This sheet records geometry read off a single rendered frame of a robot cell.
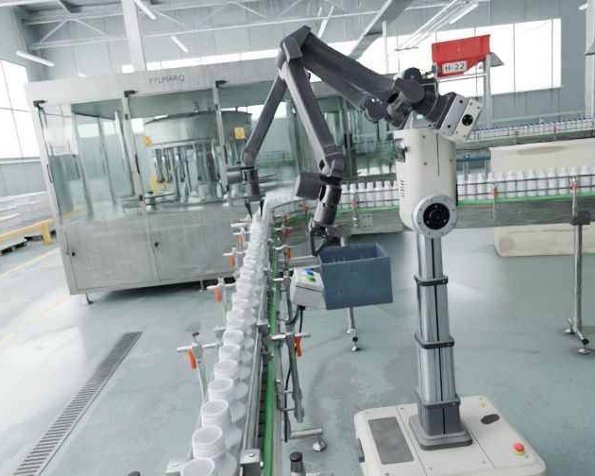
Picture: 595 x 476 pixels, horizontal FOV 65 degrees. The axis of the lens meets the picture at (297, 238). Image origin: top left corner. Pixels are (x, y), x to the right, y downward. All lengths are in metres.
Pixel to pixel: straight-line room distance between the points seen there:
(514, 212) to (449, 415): 1.63
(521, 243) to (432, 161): 4.08
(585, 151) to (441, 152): 4.06
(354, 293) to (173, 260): 3.31
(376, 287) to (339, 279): 0.17
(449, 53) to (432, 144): 6.66
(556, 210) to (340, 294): 1.68
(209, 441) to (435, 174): 1.28
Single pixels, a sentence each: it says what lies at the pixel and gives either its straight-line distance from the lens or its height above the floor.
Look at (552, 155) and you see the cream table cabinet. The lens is 5.61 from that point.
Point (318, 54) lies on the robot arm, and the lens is 1.49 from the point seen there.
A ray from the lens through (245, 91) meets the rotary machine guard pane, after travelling 4.99.
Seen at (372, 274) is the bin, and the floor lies 0.88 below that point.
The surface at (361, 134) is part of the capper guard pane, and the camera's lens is 6.95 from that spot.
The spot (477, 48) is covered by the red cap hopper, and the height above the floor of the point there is 2.61.
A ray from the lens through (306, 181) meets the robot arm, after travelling 1.26.
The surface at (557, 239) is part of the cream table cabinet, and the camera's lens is 5.76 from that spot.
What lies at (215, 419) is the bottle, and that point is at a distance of 0.66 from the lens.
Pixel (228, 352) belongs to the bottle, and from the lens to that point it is 0.84.
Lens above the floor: 1.49
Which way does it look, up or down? 12 degrees down
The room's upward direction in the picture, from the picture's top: 6 degrees counter-clockwise
